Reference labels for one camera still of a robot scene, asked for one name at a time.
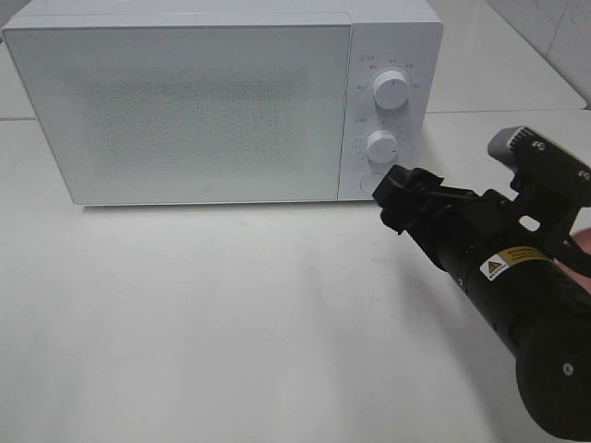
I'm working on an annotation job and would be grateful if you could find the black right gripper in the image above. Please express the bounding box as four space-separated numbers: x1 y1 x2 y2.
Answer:
372 165 545 272

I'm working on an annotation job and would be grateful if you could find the round door release button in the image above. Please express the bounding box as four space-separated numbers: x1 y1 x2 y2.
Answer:
359 173 384 196

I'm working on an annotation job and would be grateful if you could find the white microwave door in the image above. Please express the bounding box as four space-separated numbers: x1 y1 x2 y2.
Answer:
5 26 350 206

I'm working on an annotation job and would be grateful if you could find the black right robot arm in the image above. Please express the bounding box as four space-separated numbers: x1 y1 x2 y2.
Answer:
373 165 590 441

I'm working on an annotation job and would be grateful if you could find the white lower microwave knob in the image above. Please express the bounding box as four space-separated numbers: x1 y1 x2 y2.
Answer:
366 130 399 164

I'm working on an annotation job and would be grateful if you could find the white microwave knob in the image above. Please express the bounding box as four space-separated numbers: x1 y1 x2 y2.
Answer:
371 67 410 110
366 130 399 164

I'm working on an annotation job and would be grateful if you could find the white upper microwave knob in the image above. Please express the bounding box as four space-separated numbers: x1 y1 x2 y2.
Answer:
371 67 410 110

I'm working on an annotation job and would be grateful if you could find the white microwave oven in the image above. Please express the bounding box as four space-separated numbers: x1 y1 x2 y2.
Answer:
1 1 443 206

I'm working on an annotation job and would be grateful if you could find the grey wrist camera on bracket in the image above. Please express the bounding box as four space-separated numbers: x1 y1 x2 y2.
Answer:
487 126 590 244

